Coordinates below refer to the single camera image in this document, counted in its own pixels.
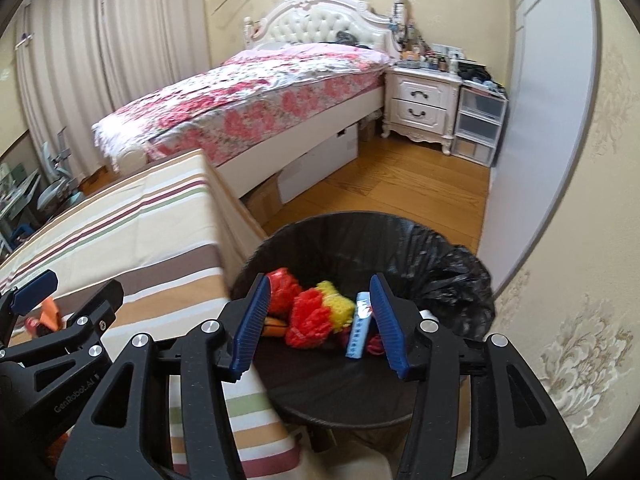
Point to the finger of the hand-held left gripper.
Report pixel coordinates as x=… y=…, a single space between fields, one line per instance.
x=35 y=290
x=95 y=315

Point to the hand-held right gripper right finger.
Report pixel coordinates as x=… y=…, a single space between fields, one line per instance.
x=392 y=330

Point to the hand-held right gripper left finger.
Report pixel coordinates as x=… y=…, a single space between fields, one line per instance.
x=250 y=330

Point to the orange plastic packet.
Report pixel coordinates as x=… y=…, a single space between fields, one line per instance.
x=276 y=327

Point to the orange plastic wrapper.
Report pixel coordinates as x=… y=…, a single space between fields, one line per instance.
x=50 y=317

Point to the small blue-capped tube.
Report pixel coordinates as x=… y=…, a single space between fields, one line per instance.
x=359 y=330

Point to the large orange foam net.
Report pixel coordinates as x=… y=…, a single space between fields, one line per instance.
x=307 y=320

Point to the black plastic bin liner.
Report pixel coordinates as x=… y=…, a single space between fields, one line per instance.
x=460 y=280

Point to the black round trash bin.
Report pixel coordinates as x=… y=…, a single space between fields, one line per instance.
x=340 y=400

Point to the dark red wrapper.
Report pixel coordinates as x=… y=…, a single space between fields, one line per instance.
x=376 y=345

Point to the white paper scrap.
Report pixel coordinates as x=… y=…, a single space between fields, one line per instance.
x=426 y=314

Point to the yellow foam net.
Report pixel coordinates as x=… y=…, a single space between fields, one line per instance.
x=337 y=305

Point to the glass top desk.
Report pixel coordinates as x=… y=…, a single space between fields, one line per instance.
x=15 y=205

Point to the exercise machine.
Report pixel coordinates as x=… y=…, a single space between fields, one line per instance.
x=55 y=190

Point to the white storage box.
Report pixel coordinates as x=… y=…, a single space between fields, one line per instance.
x=320 y=165

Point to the beige striped curtain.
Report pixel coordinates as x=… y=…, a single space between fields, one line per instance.
x=60 y=70
x=135 y=35

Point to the translucent plastic drawer unit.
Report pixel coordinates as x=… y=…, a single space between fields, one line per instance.
x=477 y=122

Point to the white two-drawer nightstand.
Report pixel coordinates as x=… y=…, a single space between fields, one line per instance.
x=420 y=100

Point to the pink floral quilt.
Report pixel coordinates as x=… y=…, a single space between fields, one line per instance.
x=225 y=95

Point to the white wardrobe door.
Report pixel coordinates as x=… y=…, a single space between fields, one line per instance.
x=540 y=135

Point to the pile of dark items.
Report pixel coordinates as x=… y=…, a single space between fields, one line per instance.
x=475 y=74

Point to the cluster of small bottles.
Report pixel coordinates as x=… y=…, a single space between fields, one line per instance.
x=430 y=62

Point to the black item on bed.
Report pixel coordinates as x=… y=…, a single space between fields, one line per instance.
x=346 y=37

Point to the white bed with tufted headboard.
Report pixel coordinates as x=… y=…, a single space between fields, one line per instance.
x=310 y=22

